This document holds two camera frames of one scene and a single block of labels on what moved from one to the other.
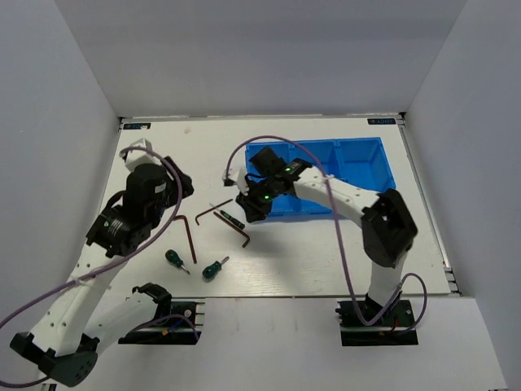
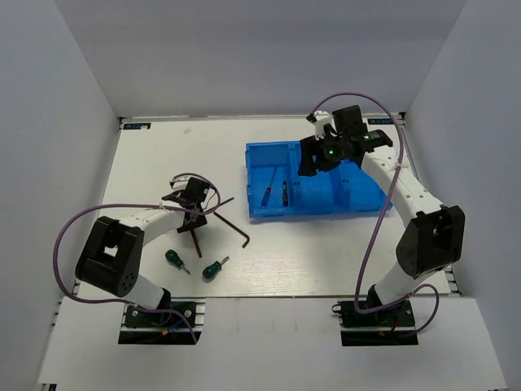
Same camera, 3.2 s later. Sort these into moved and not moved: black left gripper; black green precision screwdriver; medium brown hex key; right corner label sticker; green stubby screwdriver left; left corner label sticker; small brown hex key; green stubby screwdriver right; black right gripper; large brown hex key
Moved: black green precision screwdriver; black left gripper; black right gripper; large brown hex key
Not moved: small brown hex key; right corner label sticker; green stubby screwdriver left; left corner label sticker; green stubby screwdriver right; medium brown hex key
